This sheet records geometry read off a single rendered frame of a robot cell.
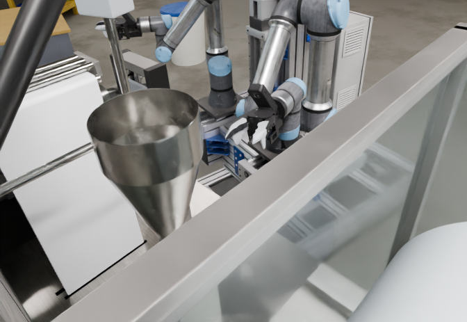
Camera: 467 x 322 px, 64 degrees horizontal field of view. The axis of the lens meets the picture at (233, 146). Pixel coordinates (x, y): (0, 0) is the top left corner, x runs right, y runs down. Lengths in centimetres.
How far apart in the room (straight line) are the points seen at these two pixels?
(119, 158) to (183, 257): 25
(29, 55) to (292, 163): 17
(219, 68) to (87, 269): 112
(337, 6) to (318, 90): 30
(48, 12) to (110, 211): 87
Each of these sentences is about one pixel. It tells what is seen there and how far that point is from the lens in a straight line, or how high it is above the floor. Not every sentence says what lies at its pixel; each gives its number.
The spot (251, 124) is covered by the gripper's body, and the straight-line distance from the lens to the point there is 102.
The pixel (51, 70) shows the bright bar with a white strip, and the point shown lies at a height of 145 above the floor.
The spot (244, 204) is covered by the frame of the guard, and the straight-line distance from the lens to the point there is 23.
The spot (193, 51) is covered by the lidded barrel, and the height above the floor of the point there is 17.
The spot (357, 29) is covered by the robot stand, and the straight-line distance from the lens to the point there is 183.
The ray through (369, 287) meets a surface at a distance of 21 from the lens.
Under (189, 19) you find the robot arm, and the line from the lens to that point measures 178.
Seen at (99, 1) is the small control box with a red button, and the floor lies 163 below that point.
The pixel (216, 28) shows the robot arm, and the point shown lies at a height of 118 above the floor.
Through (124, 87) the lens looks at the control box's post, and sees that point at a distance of 66.
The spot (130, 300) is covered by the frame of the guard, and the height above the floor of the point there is 160.
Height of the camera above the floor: 176
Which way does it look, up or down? 35 degrees down
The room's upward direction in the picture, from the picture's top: 4 degrees counter-clockwise
